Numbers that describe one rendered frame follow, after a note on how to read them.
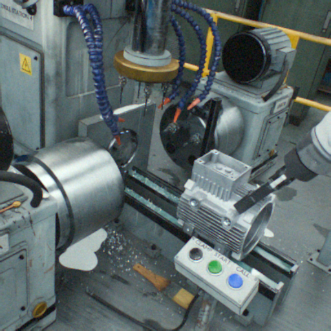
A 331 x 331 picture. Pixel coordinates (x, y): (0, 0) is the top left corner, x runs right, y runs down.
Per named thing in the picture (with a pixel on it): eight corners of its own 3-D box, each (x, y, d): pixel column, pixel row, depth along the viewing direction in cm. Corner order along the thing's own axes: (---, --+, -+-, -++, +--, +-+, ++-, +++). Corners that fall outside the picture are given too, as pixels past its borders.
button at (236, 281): (225, 285, 85) (225, 280, 84) (233, 274, 87) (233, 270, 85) (237, 293, 84) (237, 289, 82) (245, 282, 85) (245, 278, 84)
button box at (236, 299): (174, 269, 93) (172, 256, 89) (194, 247, 96) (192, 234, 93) (240, 317, 85) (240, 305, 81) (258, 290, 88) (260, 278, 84)
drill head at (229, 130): (139, 160, 149) (147, 96, 136) (203, 130, 178) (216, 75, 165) (194, 192, 136) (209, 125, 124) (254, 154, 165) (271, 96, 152)
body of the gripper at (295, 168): (306, 138, 90) (276, 160, 96) (289, 149, 84) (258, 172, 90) (330, 165, 89) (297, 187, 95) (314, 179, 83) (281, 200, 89)
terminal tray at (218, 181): (189, 183, 111) (193, 161, 108) (209, 170, 119) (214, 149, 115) (226, 204, 106) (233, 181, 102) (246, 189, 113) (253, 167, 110)
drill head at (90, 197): (-49, 246, 102) (-62, 158, 89) (73, 191, 128) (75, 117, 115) (11, 308, 89) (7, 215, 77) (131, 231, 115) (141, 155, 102)
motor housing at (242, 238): (170, 233, 116) (181, 178, 106) (207, 206, 130) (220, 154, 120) (231, 273, 107) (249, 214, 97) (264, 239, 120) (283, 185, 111)
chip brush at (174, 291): (128, 271, 118) (129, 269, 118) (139, 262, 122) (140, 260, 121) (189, 312, 109) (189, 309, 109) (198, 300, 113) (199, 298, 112)
